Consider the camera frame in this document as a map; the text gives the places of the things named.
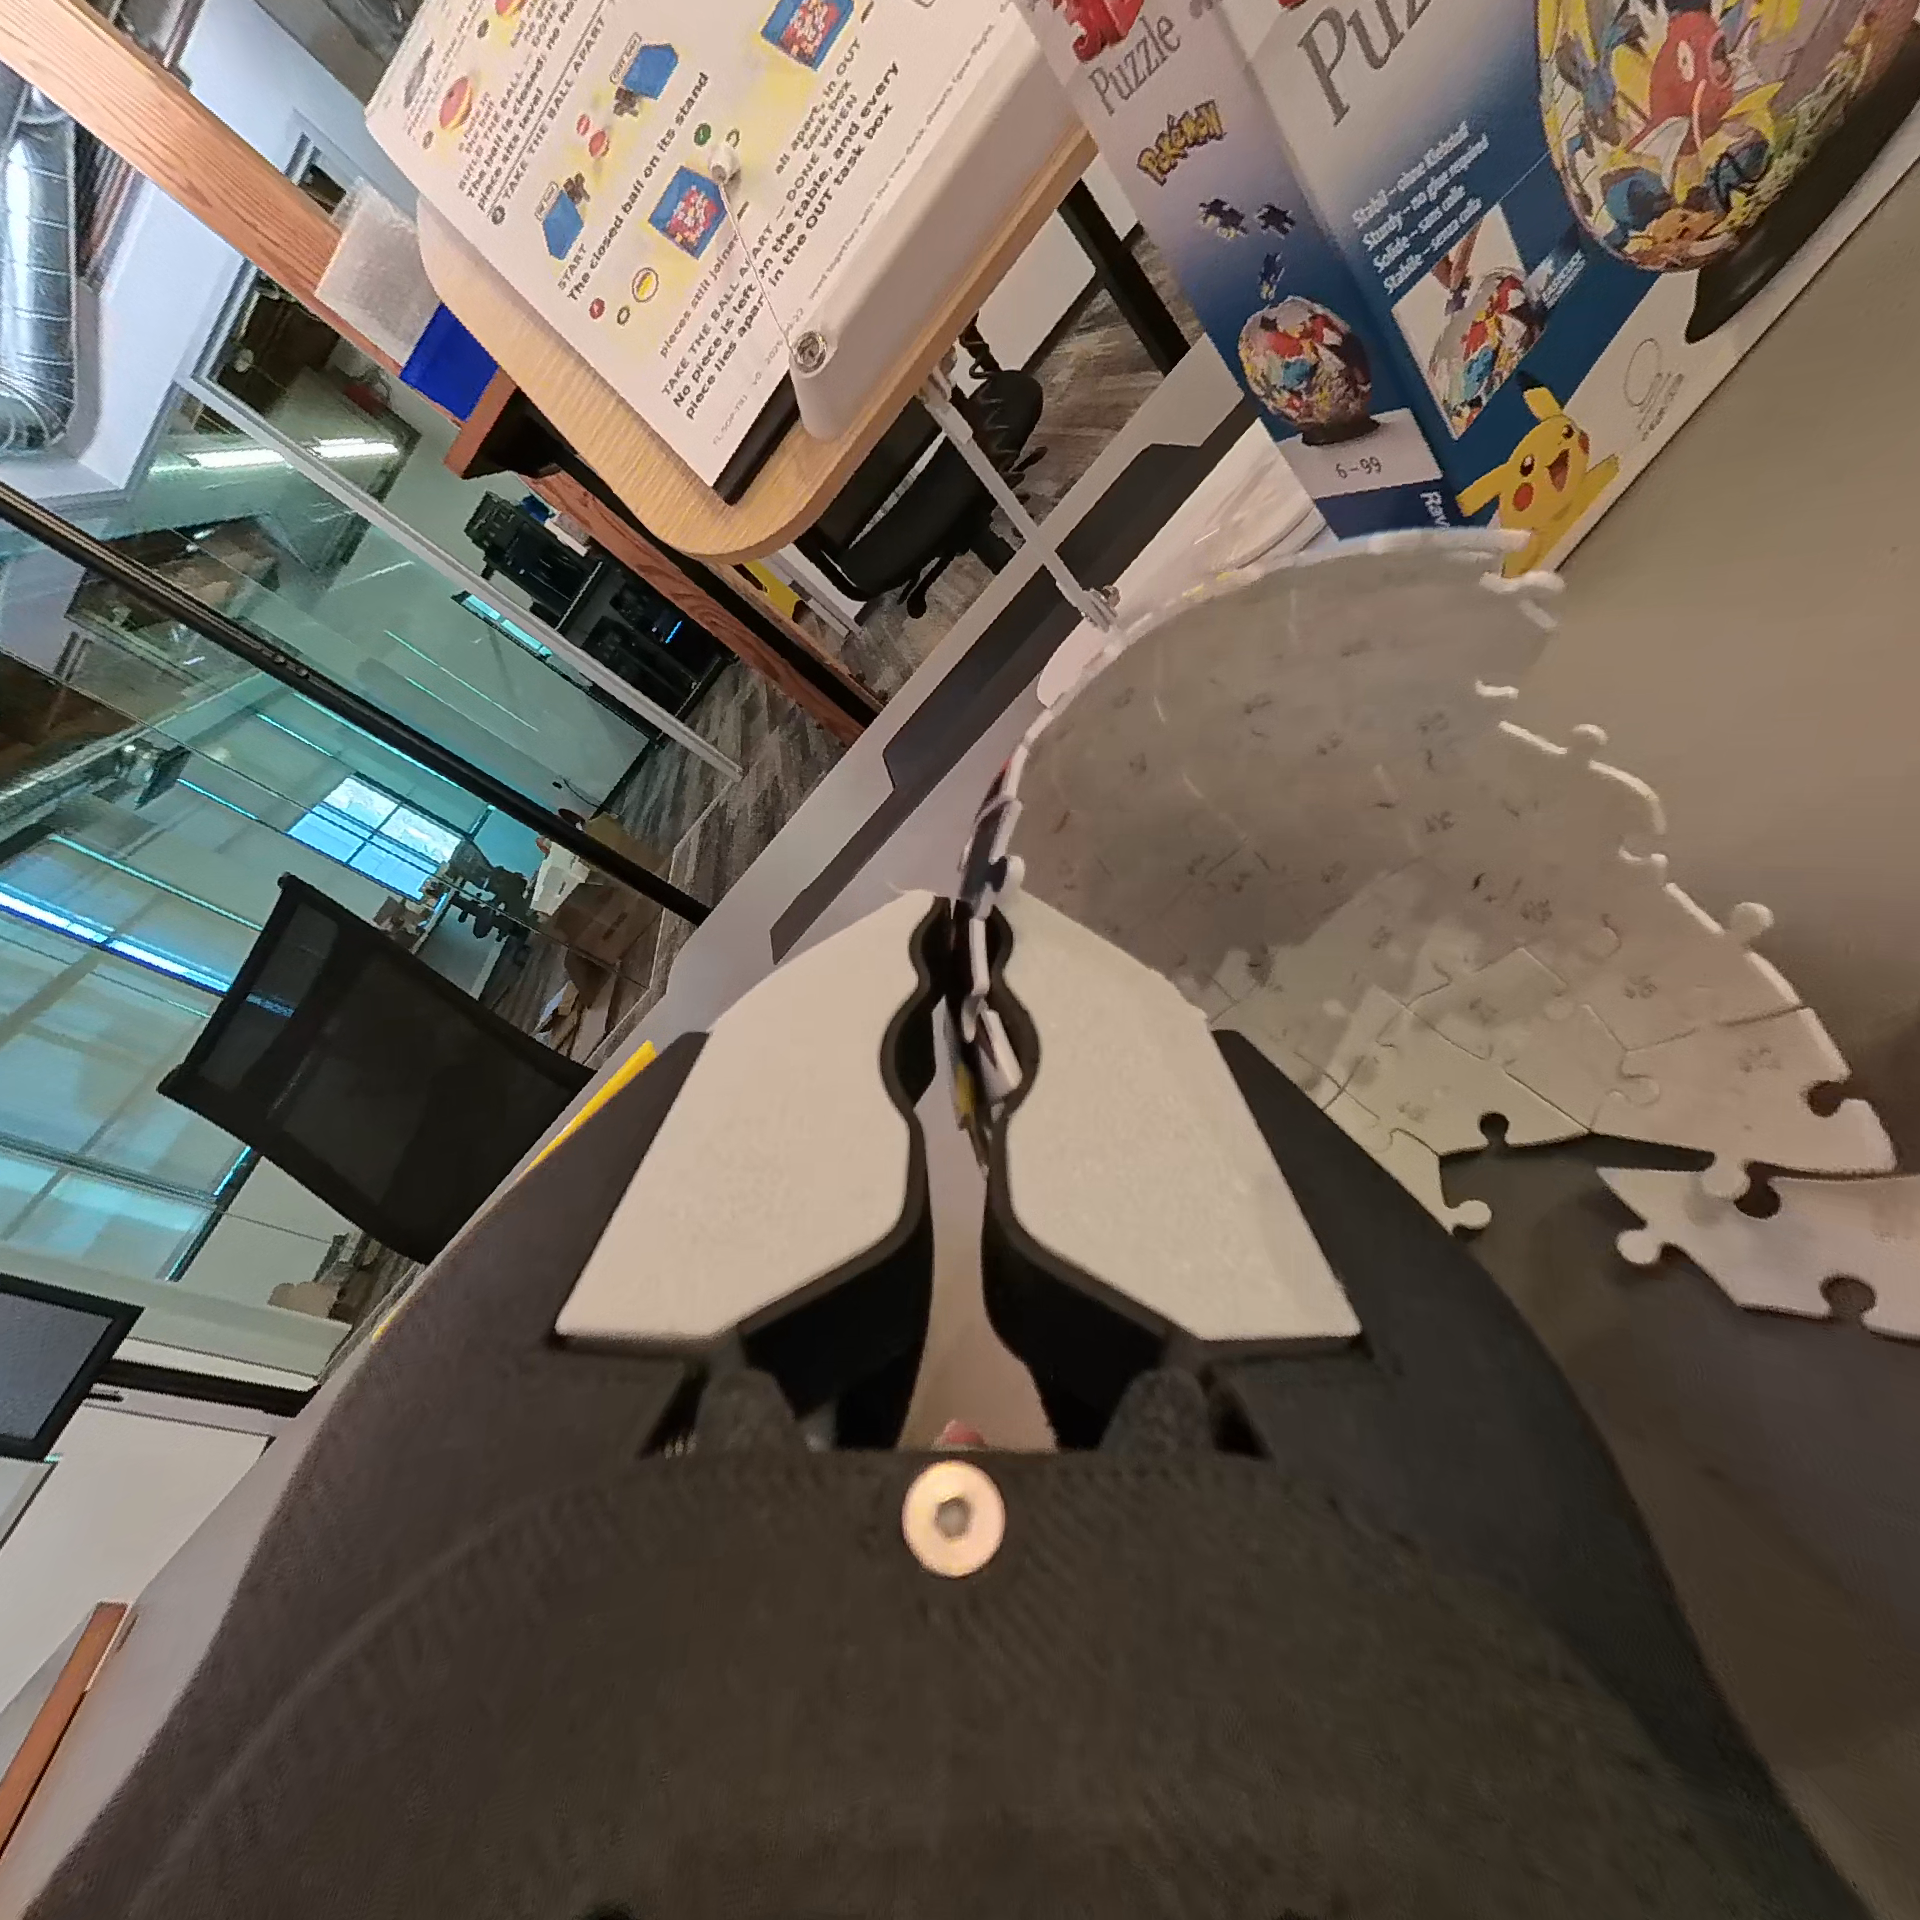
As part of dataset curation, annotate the brown wooden post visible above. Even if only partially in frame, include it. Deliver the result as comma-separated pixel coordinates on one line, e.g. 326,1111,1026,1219
0,0,886,736

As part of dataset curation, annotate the blue plastic bin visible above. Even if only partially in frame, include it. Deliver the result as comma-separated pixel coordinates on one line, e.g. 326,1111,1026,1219
403,300,519,437

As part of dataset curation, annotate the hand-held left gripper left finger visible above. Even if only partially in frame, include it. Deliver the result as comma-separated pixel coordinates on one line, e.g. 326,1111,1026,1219
556,886,962,1451

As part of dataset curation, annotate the black desk cable cover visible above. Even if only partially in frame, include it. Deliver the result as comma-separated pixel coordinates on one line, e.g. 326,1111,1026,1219
768,397,1261,965

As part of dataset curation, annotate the black equipment rack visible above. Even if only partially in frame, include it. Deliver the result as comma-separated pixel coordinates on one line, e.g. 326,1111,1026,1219
463,486,707,721

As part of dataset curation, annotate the dark office chair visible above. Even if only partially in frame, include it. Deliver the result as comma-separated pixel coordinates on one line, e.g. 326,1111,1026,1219
795,367,1051,617

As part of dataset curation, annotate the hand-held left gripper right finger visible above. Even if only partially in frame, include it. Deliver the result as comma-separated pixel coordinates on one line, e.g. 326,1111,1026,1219
960,902,1365,1451

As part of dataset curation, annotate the silver air duct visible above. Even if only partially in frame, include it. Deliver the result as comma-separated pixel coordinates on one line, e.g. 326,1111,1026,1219
0,65,92,452

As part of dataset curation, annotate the partly built puzzle ball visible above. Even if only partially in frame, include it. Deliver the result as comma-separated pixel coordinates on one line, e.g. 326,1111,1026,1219
960,528,1920,1341

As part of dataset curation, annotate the cardboard box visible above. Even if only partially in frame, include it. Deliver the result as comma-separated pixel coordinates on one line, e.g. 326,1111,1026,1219
532,815,676,975

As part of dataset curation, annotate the black computer monitor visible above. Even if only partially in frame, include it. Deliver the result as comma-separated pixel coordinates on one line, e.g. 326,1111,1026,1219
157,872,594,1265
0,1276,144,1465

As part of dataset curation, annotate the blue puzzle box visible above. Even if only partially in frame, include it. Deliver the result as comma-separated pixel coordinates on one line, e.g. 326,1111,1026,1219
1019,0,1920,577

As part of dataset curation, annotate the wooden table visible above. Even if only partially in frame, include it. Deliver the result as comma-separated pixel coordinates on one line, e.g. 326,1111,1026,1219
421,128,1098,564

